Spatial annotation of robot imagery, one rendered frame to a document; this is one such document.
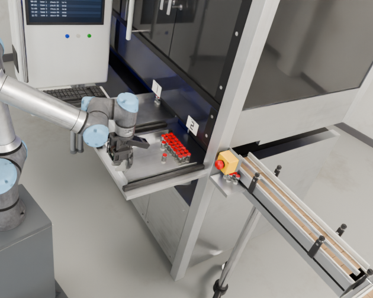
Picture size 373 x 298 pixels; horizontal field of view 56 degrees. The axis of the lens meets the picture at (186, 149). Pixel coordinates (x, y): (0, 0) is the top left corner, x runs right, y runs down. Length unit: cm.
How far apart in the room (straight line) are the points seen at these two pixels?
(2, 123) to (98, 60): 100
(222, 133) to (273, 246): 136
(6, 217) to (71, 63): 106
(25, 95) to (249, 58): 75
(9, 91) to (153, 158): 74
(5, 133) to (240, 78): 85
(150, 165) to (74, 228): 101
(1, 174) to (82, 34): 104
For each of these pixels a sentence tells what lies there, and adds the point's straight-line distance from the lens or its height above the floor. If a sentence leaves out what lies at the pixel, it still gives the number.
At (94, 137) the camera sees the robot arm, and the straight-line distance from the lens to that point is 113.
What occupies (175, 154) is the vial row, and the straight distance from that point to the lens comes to 160.
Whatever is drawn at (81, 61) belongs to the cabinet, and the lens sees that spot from 218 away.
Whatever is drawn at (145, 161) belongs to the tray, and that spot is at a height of 88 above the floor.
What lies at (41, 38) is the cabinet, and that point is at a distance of 207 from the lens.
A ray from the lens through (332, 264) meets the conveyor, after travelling 143.
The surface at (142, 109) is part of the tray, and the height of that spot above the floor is 88.
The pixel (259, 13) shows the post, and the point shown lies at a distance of 127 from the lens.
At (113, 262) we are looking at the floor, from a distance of 229.
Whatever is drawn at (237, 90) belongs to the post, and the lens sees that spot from 136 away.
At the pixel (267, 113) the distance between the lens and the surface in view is 159.
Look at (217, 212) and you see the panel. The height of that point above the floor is 56.
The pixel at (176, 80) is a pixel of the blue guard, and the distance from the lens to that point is 169.
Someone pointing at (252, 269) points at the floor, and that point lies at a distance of 247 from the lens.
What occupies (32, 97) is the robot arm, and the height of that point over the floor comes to 133.
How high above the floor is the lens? 191
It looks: 37 degrees down
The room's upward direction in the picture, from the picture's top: 14 degrees clockwise
